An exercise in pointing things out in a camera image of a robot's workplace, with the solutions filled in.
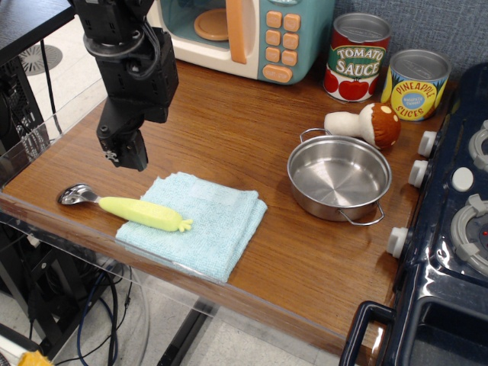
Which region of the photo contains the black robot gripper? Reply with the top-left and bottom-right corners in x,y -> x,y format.
83,27 -> 178,172

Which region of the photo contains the small stainless steel pot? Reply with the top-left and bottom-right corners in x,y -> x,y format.
287,128 -> 392,226

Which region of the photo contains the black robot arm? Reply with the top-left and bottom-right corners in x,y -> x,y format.
71,1 -> 178,171

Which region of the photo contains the teal toy microwave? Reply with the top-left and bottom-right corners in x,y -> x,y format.
148,1 -> 335,85

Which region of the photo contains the light blue folded cloth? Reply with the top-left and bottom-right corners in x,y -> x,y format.
116,172 -> 267,282

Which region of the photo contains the black side table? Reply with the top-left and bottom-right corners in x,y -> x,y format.
1,0 -> 75,65

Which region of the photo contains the tomato sauce can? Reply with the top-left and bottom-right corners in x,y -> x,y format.
323,12 -> 391,102

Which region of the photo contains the plush brown mushroom toy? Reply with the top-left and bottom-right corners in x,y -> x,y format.
324,103 -> 401,149

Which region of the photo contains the white stove knob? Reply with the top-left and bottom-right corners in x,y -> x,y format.
417,131 -> 437,158
408,160 -> 428,188
387,227 -> 409,258

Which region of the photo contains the pineapple slices can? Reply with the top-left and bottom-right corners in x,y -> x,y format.
380,49 -> 451,121

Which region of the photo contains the dark blue toy stove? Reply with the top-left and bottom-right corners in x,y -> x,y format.
340,63 -> 487,365

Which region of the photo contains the yellow handled metal spoon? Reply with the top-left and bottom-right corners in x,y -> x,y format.
57,183 -> 193,233

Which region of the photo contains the blue cable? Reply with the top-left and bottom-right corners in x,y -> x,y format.
75,266 -> 119,366

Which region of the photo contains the black cable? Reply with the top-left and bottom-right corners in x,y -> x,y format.
53,266 -> 133,366

